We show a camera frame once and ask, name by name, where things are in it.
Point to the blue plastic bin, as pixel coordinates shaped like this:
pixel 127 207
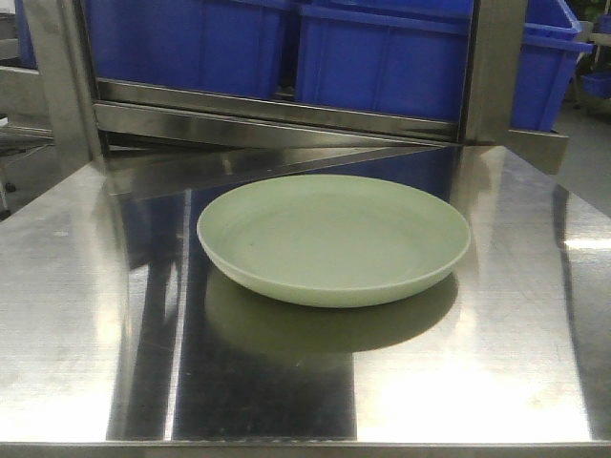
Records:
pixel 224 47
pixel 390 57

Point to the blue plastic bin right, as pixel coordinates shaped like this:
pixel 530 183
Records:
pixel 390 57

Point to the stainless steel shelf rack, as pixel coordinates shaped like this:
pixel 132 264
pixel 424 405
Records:
pixel 84 110

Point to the blue plastic bin left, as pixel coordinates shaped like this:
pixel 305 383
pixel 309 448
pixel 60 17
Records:
pixel 224 47

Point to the small blue bin background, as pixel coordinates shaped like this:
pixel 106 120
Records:
pixel 597 84

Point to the green round plate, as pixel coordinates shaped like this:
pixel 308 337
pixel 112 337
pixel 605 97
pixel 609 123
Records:
pixel 333 241

